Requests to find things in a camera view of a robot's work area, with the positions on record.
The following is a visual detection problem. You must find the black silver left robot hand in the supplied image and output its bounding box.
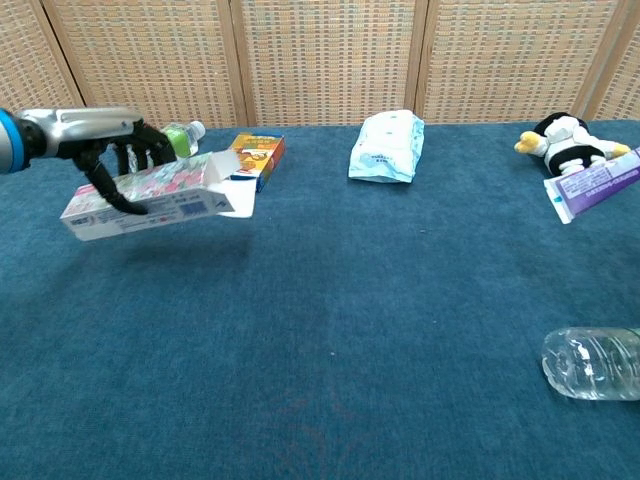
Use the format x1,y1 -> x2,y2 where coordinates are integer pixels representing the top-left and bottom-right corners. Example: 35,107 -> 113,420
22,106 -> 179,217

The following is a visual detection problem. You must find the floral toothpaste carton box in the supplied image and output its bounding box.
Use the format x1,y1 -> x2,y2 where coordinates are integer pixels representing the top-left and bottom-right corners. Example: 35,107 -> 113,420
59,148 -> 258,243

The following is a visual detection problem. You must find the purple white toothpaste tube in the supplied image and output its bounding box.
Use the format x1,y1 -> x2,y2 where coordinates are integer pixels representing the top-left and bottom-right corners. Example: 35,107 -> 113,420
543,146 -> 640,226

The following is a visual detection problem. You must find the orange juice carton box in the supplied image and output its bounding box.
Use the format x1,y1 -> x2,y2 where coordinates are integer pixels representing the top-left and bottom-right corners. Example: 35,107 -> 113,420
228,131 -> 287,194

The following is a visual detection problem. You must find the small green label bottle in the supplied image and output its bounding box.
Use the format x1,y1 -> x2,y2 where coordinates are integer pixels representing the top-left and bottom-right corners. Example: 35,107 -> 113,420
160,120 -> 207,160

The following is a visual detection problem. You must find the woven wooden folding screen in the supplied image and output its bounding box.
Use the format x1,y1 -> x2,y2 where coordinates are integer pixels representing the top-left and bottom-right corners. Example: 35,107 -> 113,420
0,0 -> 640,129

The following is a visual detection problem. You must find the blue table cloth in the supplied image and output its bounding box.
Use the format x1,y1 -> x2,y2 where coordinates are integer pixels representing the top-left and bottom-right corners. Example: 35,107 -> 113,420
0,119 -> 640,480

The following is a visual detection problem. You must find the light blue wet wipes pack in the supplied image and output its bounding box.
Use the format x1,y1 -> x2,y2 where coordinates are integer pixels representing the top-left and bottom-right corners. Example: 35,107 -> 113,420
347,109 -> 426,186

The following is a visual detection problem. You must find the black white plush penguin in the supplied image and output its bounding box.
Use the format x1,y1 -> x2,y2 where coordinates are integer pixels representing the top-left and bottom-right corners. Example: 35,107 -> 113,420
514,111 -> 633,177

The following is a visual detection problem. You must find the large clear water bottle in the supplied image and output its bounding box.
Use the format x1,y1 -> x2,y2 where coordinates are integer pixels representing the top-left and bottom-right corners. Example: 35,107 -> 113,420
540,326 -> 640,402

